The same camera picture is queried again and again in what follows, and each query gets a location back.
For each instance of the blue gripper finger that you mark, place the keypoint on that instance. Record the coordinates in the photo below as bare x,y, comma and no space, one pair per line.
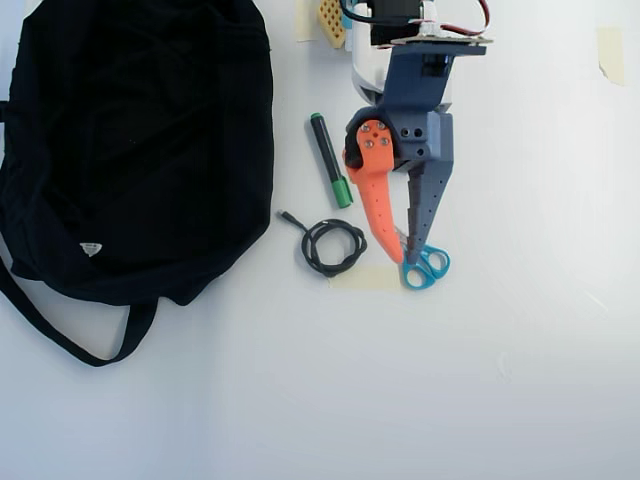
425,200

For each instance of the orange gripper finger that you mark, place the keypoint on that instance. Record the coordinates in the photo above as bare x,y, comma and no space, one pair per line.
377,190

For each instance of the blue grey gripper body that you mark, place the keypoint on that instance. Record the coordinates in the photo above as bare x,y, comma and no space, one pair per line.
419,141

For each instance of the teal white robot base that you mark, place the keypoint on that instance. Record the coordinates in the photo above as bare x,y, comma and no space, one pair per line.
346,15

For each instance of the grey teal white robot arm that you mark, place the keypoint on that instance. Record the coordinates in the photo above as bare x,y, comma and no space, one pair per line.
365,65

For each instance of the black fabric bag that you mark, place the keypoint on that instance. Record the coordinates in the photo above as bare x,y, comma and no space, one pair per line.
125,150

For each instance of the black marker with green cap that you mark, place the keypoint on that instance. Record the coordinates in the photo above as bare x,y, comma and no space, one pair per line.
327,155

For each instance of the wide masking tape strip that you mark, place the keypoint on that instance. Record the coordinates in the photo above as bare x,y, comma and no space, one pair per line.
360,279

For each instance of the yellow perforated block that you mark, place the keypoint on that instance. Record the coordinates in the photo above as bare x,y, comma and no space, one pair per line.
331,25

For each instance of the narrow masking tape strip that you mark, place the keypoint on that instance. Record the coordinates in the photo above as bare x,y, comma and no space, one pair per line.
306,20

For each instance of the torn masking tape piece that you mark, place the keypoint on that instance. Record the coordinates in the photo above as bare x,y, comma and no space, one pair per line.
611,55

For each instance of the camera circuit board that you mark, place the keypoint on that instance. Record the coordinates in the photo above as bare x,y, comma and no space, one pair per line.
440,41

